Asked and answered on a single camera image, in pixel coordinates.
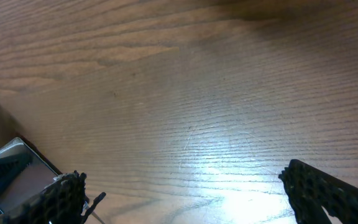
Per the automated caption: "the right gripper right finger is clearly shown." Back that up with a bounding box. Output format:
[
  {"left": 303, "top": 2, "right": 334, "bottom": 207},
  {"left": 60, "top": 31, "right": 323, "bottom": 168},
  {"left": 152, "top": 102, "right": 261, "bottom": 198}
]
[{"left": 278, "top": 159, "right": 358, "bottom": 224}]

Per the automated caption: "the black charging cable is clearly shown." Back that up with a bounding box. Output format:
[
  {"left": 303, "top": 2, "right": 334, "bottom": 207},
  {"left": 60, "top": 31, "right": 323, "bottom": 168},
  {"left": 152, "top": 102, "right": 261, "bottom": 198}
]
[{"left": 81, "top": 191, "right": 107, "bottom": 224}]

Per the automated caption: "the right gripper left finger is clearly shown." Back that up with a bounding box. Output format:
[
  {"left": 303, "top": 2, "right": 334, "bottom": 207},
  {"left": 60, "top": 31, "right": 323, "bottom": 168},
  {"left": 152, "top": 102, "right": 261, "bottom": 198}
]
[{"left": 0, "top": 171, "right": 88, "bottom": 224}]

